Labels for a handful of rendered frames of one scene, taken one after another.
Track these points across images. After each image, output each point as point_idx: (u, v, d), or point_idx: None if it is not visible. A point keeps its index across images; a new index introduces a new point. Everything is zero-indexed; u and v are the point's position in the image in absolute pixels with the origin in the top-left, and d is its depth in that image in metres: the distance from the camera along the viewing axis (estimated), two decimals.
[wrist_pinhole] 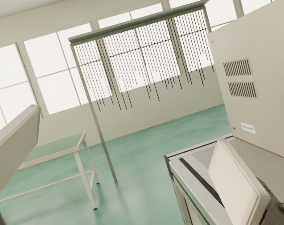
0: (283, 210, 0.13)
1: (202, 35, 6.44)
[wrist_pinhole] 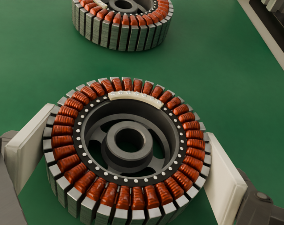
0: (259, 198, 0.14)
1: None
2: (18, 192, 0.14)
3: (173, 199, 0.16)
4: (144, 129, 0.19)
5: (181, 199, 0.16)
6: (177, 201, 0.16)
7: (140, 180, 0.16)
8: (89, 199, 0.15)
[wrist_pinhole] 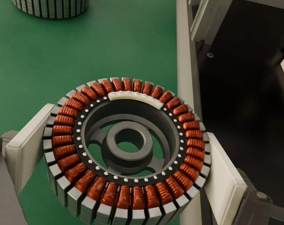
0: (258, 198, 0.14)
1: None
2: (19, 192, 0.14)
3: (173, 198, 0.16)
4: (144, 129, 0.19)
5: (181, 199, 0.16)
6: (178, 200, 0.16)
7: (140, 180, 0.16)
8: (89, 198, 0.15)
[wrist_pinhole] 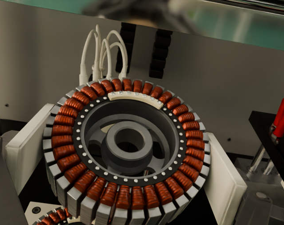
0: (258, 198, 0.14)
1: None
2: (19, 192, 0.14)
3: (173, 198, 0.16)
4: (144, 129, 0.19)
5: (181, 199, 0.16)
6: (177, 200, 0.16)
7: (140, 180, 0.16)
8: (89, 198, 0.15)
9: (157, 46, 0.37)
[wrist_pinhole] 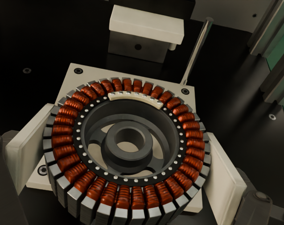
0: (258, 198, 0.14)
1: None
2: (19, 192, 0.14)
3: (173, 198, 0.16)
4: (144, 129, 0.19)
5: (181, 199, 0.16)
6: (177, 200, 0.16)
7: (140, 180, 0.16)
8: (89, 198, 0.15)
9: None
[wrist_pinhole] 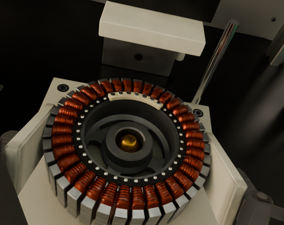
0: (259, 198, 0.14)
1: None
2: (18, 192, 0.14)
3: (173, 199, 0.16)
4: (143, 129, 0.19)
5: (181, 199, 0.16)
6: (177, 200, 0.16)
7: (140, 180, 0.16)
8: (89, 198, 0.15)
9: None
